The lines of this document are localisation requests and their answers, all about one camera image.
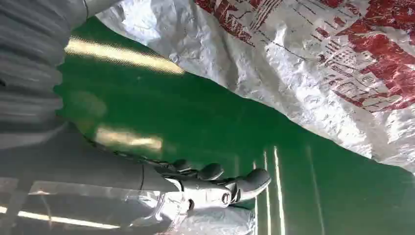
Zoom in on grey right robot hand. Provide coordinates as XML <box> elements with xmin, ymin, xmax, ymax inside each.
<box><xmin>0</xmin><ymin>123</ymin><xmax>272</xmax><ymax>212</ymax></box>

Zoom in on green conveyor belt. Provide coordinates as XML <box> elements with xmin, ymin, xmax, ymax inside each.
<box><xmin>53</xmin><ymin>16</ymin><xmax>415</xmax><ymax>235</ymax></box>

